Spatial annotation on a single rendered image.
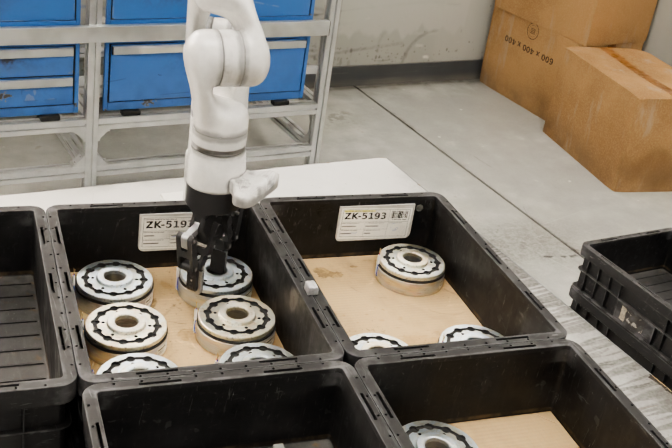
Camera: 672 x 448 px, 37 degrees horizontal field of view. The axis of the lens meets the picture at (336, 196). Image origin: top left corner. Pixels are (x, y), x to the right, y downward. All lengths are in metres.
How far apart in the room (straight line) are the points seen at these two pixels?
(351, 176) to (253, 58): 0.94
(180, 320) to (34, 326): 0.19
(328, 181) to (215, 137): 0.86
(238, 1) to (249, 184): 0.23
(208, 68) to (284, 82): 2.32
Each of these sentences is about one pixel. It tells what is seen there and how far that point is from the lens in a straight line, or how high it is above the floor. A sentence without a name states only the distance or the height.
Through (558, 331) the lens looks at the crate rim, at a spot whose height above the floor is 0.93.
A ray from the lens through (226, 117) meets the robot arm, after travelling 1.26.
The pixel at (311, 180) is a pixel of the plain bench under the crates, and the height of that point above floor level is 0.70.
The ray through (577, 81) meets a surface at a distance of 4.38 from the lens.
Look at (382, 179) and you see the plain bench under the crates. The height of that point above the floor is 0.70.
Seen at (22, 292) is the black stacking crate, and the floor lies 0.83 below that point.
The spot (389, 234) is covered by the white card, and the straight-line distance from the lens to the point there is 1.58.
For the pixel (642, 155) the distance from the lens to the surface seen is 4.15.
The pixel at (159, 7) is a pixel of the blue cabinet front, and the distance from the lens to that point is 3.27.
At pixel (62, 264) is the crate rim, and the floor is 0.93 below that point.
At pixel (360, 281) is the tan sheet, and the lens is 1.51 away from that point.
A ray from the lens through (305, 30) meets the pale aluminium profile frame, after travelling 3.46.
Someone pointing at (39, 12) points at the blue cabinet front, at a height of 0.65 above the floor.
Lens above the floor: 1.60
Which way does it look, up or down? 26 degrees down
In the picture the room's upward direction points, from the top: 9 degrees clockwise
